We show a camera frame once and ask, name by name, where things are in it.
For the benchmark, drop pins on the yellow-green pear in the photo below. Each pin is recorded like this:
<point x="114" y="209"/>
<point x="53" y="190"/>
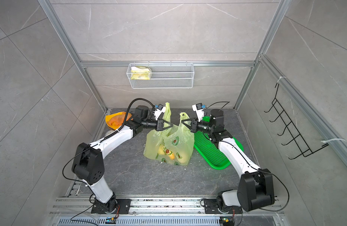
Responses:
<point x="161" y="150"/>

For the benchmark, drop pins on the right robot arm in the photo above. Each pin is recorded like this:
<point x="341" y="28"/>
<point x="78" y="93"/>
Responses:
<point x="255" y="189"/>

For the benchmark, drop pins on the yellow wipes packet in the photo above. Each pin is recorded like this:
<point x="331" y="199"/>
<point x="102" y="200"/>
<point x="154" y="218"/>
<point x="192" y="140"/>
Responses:
<point x="140" y="73"/>

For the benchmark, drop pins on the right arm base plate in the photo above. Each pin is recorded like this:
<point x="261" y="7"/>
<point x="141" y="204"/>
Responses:
<point x="213" y="206"/>

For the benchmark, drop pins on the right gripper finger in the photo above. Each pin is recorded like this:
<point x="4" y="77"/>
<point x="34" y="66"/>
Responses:
<point x="187" y="121"/>
<point x="187" y="128"/>

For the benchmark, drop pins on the aluminium mounting rail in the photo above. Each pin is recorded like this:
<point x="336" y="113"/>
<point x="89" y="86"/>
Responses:
<point x="159" y="211"/>

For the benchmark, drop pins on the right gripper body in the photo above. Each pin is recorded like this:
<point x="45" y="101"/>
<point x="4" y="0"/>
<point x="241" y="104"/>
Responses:
<point x="203" y="126"/>

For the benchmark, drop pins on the green plastic basket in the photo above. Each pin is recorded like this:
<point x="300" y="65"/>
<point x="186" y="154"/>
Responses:
<point x="213" y="152"/>

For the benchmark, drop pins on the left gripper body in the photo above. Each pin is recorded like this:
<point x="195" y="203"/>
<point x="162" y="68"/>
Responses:
<point x="149" y="124"/>

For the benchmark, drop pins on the small grey alarm clock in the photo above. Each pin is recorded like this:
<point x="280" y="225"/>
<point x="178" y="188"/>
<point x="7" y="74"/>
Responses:
<point x="108" y="132"/>

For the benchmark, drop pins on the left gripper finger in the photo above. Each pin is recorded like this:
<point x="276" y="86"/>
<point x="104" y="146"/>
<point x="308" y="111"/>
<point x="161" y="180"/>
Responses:
<point x="161" y="122"/>
<point x="162" y="127"/>

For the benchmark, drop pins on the yellow plate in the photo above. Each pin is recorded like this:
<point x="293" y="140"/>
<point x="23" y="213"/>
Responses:
<point x="114" y="120"/>

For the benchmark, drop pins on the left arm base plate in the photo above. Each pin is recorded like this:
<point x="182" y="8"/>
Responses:
<point x="121" y="205"/>

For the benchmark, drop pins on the black wall hook rack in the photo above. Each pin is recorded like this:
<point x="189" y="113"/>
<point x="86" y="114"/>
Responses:
<point x="290" y="128"/>

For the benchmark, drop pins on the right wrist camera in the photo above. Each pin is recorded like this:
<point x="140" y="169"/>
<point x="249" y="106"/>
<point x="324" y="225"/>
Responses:
<point x="199" y="109"/>

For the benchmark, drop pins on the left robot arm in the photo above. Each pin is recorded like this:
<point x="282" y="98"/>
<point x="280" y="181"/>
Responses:
<point x="88" y="164"/>

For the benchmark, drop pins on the yellow-green plastic bag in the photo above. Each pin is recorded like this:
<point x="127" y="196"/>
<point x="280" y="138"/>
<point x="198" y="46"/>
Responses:
<point x="175" y="140"/>

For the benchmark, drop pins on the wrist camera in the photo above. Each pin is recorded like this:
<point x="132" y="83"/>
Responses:
<point x="199" y="109"/>
<point x="159" y="109"/>

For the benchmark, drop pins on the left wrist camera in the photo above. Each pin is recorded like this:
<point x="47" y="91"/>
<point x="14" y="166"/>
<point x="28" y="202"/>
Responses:
<point x="159" y="109"/>

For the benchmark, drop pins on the orange bagged fruit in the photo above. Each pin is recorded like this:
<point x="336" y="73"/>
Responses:
<point x="118" y="118"/>

